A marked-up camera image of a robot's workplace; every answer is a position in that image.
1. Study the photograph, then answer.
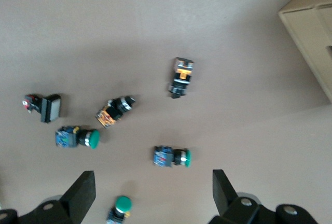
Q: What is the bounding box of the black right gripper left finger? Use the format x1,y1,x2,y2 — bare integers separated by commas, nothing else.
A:
0,171,96,224

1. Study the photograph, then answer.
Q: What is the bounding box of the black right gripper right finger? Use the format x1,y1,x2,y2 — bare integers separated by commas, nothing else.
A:
209,169,320,224

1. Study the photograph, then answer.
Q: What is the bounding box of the brown table cover sheet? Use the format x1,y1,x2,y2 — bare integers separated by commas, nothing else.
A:
0,0,332,224

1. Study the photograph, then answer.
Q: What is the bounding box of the brown cardboard box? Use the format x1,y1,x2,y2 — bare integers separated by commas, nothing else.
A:
277,0,332,103

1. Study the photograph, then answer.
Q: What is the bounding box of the green push button switch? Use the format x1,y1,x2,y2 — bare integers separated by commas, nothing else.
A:
105,195,133,224
54,125,101,149
153,145,192,169

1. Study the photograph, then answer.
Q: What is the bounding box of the orange black selector switch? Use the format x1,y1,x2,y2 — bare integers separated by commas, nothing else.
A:
95,95,137,129
167,57,196,100

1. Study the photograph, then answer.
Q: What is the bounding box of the black square button switch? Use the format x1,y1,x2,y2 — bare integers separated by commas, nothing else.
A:
22,93,63,124

